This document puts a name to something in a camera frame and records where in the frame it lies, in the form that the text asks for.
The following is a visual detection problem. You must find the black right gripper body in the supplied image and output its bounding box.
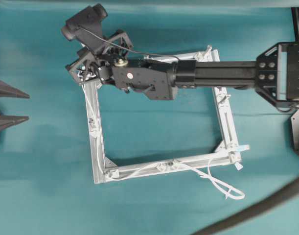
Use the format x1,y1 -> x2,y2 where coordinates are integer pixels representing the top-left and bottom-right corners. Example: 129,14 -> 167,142
66,29 -> 133,85

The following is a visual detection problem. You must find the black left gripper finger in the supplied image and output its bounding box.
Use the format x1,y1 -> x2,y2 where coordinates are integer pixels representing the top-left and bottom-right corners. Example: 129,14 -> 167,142
0,80 -> 30,98
0,115 -> 29,131

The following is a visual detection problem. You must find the white cable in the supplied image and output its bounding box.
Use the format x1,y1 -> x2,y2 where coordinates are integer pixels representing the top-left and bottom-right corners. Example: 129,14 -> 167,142
82,83 -> 245,201

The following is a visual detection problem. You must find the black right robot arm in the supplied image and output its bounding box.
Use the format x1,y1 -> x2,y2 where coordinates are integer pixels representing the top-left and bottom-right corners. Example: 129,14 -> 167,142
66,32 -> 299,112

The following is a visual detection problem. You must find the thin black camera wire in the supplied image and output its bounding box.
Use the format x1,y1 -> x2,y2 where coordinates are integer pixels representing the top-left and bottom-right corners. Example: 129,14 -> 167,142
78,25 -> 179,64

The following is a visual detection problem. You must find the aluminium extrusion square frame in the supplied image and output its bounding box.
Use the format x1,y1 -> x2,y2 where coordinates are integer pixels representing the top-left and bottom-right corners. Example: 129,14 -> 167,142
81,45 -> 244,186

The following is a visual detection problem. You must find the thick black hose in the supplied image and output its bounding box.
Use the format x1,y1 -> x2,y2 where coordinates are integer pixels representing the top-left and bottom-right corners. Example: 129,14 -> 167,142
193,181 -> 299,235

